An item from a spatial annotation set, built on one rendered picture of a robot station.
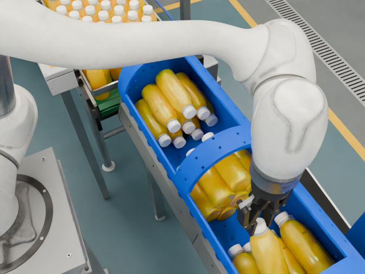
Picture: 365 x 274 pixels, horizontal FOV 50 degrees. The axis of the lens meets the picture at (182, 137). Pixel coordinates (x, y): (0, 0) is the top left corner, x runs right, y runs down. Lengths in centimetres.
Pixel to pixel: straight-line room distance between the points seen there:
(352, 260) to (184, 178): 43
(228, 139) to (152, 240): 129
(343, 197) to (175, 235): 99
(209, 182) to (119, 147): 152
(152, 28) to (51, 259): 70
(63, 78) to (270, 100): 101
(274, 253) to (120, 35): 60
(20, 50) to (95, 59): 9
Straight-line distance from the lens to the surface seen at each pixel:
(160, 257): 216
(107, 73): 156
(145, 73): 131
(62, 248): 108
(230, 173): 103
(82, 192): 240
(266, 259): 93
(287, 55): 65
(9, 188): 105
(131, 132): 149
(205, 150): 99
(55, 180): 117
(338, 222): 219
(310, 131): 55
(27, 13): 50
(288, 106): 54
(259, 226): 90
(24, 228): 112
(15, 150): 106
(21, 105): 102
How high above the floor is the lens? 204
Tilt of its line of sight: 54 degrees down
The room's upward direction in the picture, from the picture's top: 2 degrees counter-clockwise
